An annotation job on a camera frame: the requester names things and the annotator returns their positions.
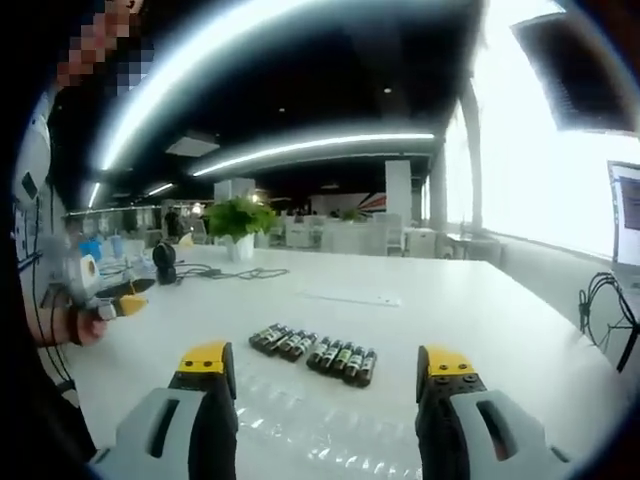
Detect white worn chest device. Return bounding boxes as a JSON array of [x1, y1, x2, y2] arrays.
[[10, 115, 54, 264]]

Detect green potted plant white pot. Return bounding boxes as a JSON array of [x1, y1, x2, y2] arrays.
[[202, 196, 280, 262]]

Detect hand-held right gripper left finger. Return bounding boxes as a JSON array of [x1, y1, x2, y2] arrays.
[[87, 340, 239, 480]]

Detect black round headphones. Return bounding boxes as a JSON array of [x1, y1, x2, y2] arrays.
[[151, 241, 178, 287]]

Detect person's left hand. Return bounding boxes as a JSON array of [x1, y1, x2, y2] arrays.
[[74, 305, 109, 347]]

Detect row of brown medicine bottles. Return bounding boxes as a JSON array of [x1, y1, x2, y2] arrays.
[[248, 322, 379, 388]]

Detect dark ceiling panel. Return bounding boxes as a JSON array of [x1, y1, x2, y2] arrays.
[[509, 0, 640, 134]]

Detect white square pillar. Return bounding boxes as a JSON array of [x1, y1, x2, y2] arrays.
[[383, 159, 413, 217]]

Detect long ceiling light strip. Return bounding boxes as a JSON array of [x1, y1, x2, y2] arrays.
[[188, 131, 436, 178], [87, 0, 381, 174]]

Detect clear plastic box tray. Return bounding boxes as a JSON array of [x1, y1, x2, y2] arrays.
[[233, 368, 422, 480]]

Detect black cable bundle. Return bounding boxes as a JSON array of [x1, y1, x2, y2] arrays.
[[578, 271, 640, 374]]

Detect black cable on table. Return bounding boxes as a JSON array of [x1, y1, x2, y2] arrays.
[[174, 262, 291, 282]]

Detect white flat table strip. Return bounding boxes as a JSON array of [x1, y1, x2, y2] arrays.
[[295, 288, 404, 308]]

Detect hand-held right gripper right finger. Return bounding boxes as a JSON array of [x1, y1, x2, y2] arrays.
[[414, 343, 572, 480]]

